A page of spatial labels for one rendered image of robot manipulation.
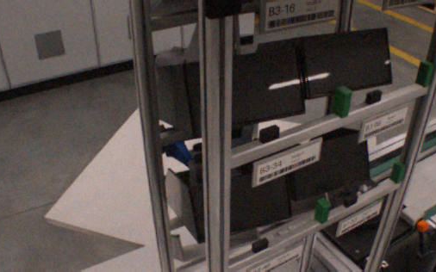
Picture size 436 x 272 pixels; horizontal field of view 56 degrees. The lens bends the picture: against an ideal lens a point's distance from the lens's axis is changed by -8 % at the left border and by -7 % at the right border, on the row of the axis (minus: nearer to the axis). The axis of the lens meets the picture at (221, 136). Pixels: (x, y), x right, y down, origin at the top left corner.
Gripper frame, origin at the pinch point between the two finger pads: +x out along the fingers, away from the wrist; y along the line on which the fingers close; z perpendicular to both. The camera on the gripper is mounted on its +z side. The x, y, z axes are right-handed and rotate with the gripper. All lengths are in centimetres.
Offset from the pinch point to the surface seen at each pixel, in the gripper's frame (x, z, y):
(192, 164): 6.7, 6.0, -4.3
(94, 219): -22, -46, -22
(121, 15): -279, -141, 26
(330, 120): 21.4, 27.4, 5.4
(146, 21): 5.9, 32.1, -10.6
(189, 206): 18.7, 13.7, -8.7
